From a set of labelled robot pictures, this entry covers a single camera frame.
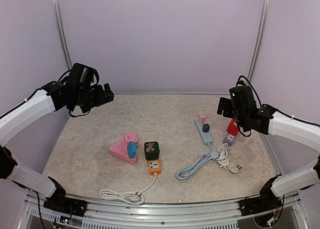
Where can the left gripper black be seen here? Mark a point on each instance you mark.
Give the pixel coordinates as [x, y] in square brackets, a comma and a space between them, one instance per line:
[101, 98]

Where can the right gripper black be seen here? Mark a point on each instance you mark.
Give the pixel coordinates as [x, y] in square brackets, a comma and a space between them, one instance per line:
[225, 107]

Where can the red cube socket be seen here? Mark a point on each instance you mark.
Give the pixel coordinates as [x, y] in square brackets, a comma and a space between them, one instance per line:
[232, 128]

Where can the pink charger plug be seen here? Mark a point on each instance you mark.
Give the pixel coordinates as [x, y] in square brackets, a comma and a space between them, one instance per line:
[202, 118]

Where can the dark grey charger plug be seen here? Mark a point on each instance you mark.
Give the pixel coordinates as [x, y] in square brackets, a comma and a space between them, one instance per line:
[205, 127]

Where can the purple power strip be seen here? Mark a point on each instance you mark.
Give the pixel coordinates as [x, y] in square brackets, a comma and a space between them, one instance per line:
[229, 139]

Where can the light blue power strip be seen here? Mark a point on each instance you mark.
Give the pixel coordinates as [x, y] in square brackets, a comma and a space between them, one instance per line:
[206, 138]

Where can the dark green cube socket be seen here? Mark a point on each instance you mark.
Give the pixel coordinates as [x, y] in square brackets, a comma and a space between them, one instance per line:
[151, 150]

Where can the orange power strip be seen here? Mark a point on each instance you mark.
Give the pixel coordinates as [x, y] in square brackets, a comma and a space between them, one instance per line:
[154, 167]

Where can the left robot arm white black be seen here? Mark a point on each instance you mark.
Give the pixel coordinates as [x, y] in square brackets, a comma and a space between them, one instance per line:
[44, 101]

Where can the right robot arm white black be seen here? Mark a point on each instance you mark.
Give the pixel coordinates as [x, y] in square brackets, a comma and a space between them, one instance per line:
[269, 121]

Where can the pink square plug adapter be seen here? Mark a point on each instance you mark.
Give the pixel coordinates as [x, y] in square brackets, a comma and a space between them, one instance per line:
[131, 137]

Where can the pink triangular socket base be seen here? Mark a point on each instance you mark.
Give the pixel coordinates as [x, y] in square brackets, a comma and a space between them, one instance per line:
[120, 151]

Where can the blue plug adapter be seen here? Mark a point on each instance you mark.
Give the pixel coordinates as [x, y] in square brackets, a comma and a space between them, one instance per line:
[131, 149]

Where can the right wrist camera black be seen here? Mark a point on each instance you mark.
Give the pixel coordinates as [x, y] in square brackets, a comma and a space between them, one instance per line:
[242, 97]

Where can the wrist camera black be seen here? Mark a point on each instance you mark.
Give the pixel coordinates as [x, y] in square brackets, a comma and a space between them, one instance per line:
[84, 74]
[242, 97]

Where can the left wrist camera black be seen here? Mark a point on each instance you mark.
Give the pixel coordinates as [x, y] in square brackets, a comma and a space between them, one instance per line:
[84, 74]

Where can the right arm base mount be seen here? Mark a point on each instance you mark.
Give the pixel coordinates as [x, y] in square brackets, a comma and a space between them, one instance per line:
[260, 204]

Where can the aluminium front rail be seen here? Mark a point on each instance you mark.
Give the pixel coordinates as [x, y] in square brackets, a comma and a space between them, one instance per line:
[101, 214]

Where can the left aluminium corner post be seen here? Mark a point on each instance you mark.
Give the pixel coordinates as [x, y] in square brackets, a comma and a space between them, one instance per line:
[61, 32]

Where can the aluminium corner post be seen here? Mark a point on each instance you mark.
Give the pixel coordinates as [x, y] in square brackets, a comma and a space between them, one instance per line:
[61, 32]
[259, 39]

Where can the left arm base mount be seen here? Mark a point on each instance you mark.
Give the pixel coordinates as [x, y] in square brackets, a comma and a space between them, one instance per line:
[65, 205]

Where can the right aluminium corner post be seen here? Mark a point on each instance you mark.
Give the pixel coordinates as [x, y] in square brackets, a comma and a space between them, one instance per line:
[259, 39]

